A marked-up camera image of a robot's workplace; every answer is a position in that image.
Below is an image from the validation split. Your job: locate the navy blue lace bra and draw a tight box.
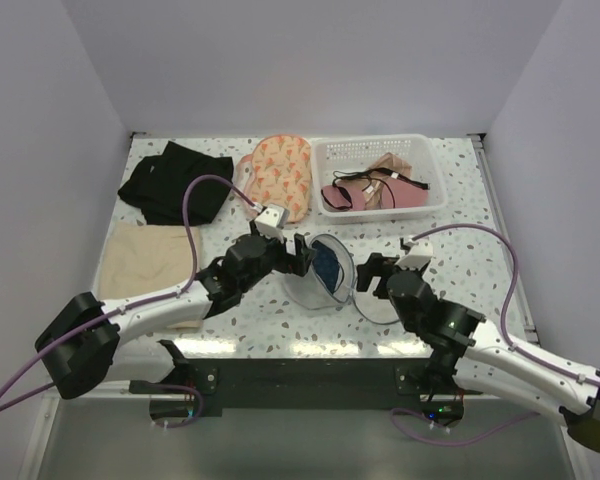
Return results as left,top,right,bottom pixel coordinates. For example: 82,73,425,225
312,239,345,296

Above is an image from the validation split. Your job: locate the round white mesh laundry bag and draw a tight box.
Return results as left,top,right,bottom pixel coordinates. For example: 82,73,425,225
282,233,399,326

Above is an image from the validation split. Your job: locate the tulip print mesh laundry bag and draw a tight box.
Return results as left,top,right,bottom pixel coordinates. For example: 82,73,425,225
236,135,312,223

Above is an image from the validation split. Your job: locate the white plastic basket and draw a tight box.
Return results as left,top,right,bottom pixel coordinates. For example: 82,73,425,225
311,134,448,223

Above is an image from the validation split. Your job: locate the black garment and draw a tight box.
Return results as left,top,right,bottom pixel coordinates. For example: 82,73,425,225
118,141,234,226

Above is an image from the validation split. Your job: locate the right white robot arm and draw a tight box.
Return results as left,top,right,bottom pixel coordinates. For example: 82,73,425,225
356,253,600,454

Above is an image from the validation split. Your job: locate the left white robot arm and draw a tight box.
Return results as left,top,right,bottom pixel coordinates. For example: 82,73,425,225
35,233,315,400

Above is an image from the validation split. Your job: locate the pink beige bra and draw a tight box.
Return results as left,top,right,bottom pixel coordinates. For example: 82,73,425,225
361,153,413,210

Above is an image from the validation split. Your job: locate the beige folded garment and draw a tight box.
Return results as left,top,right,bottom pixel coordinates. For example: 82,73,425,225
96,223,203,301

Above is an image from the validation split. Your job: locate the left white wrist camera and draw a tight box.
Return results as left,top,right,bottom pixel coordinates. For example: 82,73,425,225
254,204,289,243

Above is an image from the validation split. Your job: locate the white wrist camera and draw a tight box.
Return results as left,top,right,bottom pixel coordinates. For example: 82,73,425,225
254,204,289,243
395,237,434,275

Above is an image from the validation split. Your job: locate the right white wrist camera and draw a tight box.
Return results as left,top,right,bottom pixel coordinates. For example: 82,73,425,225
395,237,434,275

